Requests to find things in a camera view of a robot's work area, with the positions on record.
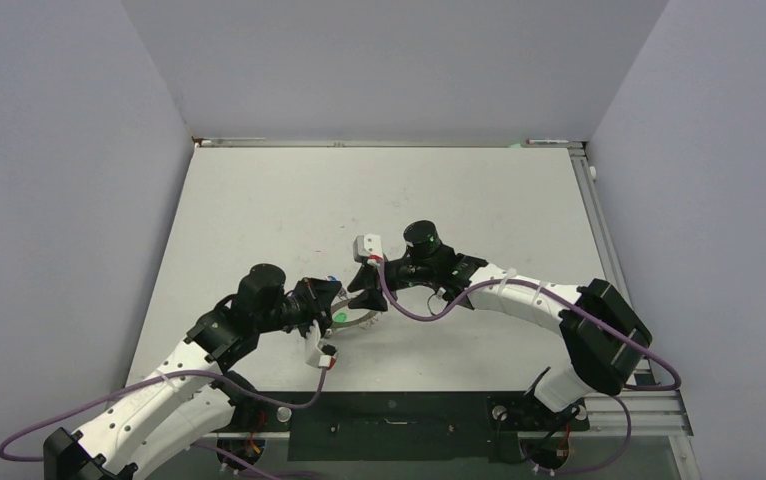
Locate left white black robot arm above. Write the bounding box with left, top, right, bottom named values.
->
left=43, top=264, right=342, bottom=479

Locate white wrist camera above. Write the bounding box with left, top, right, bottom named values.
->
left=304, top=321, right=337, bottom=370
left=352, top=234, right=385, bottom=265

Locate silver disc key ring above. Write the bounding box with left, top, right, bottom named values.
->
left=326, top=298, right=384, bottom=336

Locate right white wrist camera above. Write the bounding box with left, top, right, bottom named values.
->
left=352, top=234, right=385, bottom=265

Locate aluminium frame rail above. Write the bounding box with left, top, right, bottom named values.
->
left=96, top=390, right=694, bottom=440

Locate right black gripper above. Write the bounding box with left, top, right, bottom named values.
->
left=348, top=256, right=435, bottom=309

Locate purple cable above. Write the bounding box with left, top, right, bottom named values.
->
left=376, top=259, right=682, bottom=478
left=0, top=360, right=330, bottom=480

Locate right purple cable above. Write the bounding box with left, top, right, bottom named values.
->
left=376, top=259, right=682, bottom=478

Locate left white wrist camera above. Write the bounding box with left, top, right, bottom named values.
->
left=304, top=321, right=337, bottom=370

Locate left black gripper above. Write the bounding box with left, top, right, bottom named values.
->
left=255, top=276, right=340, bottom=342

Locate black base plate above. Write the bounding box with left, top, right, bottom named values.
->
left=217, top=391, right=590, bottom=463

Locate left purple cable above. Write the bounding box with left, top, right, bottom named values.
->
left=0, top=360, right=330, bottom=480

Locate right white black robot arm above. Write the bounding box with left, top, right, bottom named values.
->
left=347, top=220, right=652, bottom=428

